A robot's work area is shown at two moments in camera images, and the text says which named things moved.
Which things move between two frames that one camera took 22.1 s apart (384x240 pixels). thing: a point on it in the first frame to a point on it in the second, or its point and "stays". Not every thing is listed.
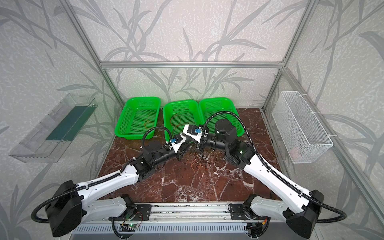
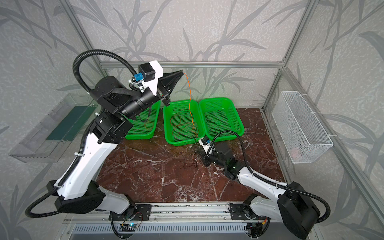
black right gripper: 198,142 to 212,157
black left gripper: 177,150 to 161,93
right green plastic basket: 208,106 stays
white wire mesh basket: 303,136 stays
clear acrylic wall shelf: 54,137 stays
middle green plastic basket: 177,114 stays
